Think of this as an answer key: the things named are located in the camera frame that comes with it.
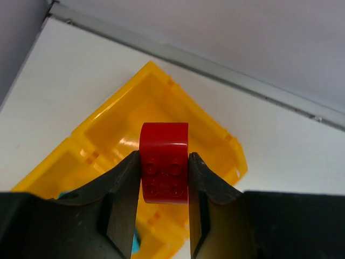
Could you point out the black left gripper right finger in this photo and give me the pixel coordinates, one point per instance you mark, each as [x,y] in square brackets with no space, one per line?
[227,223]

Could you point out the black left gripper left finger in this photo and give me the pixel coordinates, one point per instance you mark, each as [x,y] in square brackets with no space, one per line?
[96,220]

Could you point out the red curved lego brick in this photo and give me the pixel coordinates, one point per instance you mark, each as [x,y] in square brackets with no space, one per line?
[164,154]

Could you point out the teal rounded lego brick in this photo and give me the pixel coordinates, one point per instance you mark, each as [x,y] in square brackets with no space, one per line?
[136,242]

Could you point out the yellow divided plastic tray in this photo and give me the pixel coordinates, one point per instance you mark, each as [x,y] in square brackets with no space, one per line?
[112,132]

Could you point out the grey aluminium table edge rail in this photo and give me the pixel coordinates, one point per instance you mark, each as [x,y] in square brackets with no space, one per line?
[199,65]

